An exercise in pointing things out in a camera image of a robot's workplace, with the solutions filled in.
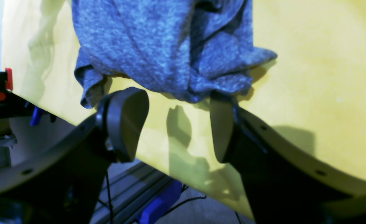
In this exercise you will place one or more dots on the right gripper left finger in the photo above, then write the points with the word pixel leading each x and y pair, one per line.
pixel 62 186

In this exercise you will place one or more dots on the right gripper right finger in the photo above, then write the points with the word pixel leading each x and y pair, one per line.
pixel 282 182

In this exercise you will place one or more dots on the grey long-sleeve shirt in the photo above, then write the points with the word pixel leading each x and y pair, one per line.
pixel 185 48

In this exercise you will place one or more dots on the yellow table cloth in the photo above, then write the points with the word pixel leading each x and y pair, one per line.
pixel 314 94

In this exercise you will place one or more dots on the red black clamp right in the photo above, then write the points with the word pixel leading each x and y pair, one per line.
pixel 6 83

